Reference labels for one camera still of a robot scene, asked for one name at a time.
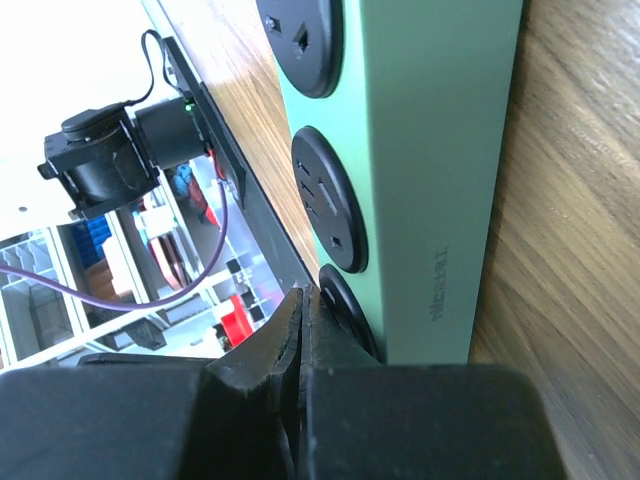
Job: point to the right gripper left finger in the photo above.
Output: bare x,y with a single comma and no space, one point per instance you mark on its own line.
123,416

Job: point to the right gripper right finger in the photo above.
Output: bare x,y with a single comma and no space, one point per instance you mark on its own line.
365,420

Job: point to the green power strip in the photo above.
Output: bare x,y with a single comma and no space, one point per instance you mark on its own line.
397,111

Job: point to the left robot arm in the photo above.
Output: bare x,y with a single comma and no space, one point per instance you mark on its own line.
105,160

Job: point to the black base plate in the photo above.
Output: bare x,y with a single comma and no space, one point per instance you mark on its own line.
264,224

